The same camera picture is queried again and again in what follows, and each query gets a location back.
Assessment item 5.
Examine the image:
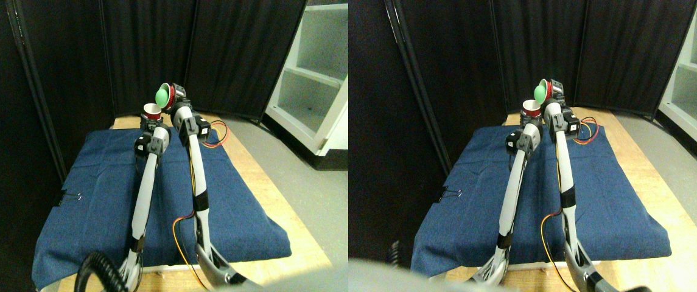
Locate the dark blue cloth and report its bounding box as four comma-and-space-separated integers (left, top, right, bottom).
32, 127, 292, 290
410, 123, 671, 279

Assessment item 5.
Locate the red wire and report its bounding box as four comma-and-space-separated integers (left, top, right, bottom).
575, 117, 600, 145
205, 120, 229, 148

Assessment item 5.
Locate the orange wire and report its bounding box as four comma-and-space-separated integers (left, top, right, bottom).
205, 125, 225, 147
172, 210, 210, 290
575, 120, 595, 143
540, 207, 574, 291

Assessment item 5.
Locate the black curtain stand pole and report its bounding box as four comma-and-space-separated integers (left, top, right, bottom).
9, 0, 68, 186
387, 0, 452, 180

